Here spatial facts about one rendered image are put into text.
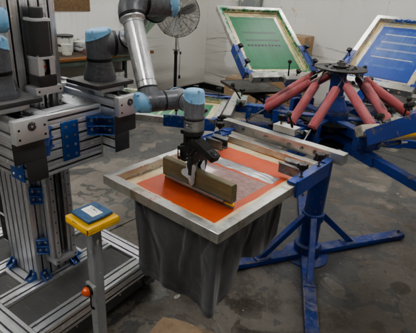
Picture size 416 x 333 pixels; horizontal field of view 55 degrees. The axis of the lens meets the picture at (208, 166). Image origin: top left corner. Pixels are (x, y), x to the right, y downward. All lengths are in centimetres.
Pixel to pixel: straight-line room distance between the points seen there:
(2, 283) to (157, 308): 83
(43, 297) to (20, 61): 116
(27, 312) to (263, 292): 132
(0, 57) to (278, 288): 196
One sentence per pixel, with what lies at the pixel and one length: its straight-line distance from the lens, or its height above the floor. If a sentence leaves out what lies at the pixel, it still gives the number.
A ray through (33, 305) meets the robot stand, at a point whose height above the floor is 21.
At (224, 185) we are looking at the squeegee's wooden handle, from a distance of 144.
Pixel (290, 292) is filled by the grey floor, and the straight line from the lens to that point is 264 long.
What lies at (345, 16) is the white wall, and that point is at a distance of 603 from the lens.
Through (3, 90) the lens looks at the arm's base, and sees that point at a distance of 168.
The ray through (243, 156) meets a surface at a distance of 194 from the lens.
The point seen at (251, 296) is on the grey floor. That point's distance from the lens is 256.
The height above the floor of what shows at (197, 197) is 95.
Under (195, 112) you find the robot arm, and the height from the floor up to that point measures 128.
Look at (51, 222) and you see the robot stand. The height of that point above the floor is 58.
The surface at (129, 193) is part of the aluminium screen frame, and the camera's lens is 152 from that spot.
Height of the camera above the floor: 168
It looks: 24 degrees down
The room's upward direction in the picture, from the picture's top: 4 degrees clockwise
